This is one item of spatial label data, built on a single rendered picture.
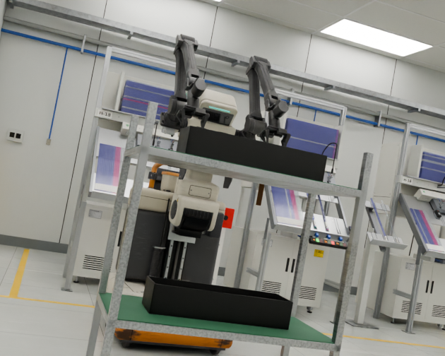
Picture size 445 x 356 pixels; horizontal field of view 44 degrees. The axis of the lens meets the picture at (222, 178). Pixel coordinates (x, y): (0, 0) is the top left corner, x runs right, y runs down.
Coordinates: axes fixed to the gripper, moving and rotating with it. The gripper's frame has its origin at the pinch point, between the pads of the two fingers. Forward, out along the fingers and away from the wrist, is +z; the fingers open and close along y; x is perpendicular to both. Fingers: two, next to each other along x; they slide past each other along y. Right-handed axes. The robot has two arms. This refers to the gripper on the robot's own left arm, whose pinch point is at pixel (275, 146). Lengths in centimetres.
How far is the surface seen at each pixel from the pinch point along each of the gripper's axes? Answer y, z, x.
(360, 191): 10, 42, -46
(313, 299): 150, 11, 203
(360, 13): 191, -276, 136
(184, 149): -58, 32, -33
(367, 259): 181, -17, 162
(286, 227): 97, -30, 154
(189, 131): -58, 27, -37
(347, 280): 10, 74, -31
